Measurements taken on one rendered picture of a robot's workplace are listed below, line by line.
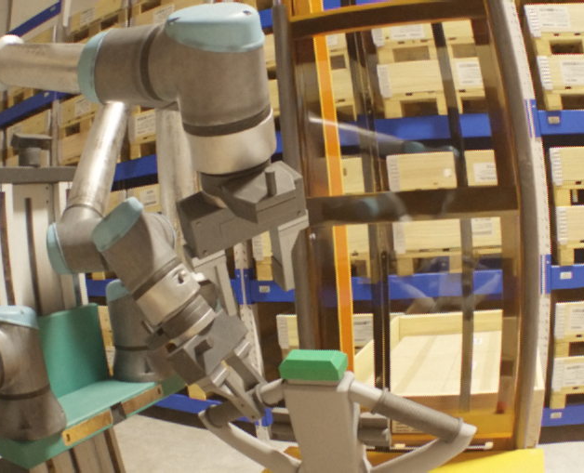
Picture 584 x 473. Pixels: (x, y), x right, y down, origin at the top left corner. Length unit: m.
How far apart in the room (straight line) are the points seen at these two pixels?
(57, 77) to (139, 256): 0.33
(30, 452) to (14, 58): 0.77
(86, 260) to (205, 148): 0.41
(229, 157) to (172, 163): 0.77
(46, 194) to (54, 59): 0.64
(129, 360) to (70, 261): 0.57
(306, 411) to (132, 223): 0.34
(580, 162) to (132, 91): 2.71
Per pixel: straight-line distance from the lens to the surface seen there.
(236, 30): 0.46
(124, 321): 1.36
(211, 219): 0.54
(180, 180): 1.26
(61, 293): 1.43
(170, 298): 0.70
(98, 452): 1.55
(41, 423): 1.08
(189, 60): 0.47
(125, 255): 0.70
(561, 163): 2.98
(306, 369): 0.67
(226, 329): 0.75
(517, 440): 1.48
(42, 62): 0.86
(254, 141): 0.50
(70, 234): 0.86
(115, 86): 0.54
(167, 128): 1.26
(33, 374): 1.07
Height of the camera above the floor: 1.61
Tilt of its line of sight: 4 degrees down
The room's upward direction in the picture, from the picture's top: 5 degrees counter-clockwise
